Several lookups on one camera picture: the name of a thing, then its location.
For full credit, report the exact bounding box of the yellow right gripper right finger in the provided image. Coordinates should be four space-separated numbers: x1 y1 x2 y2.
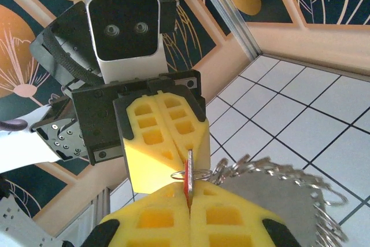
190 182 303 247

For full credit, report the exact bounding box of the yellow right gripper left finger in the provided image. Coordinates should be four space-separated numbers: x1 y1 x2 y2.
82 185 192 247

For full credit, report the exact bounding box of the red-capped silver key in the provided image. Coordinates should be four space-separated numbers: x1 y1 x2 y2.
183 148 197 210

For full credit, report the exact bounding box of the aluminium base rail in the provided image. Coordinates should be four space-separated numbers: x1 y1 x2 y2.
88 186 113 232

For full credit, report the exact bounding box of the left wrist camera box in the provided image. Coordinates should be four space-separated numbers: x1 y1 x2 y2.
83 0 179 86

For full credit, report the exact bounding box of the aluminium frame post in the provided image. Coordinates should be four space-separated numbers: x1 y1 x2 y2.
183 0 262 58

